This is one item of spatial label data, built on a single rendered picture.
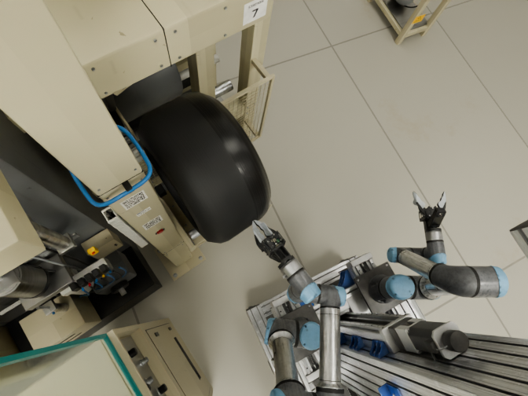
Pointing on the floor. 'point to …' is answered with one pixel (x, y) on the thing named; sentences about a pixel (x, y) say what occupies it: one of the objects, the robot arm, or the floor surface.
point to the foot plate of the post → (181, 264)
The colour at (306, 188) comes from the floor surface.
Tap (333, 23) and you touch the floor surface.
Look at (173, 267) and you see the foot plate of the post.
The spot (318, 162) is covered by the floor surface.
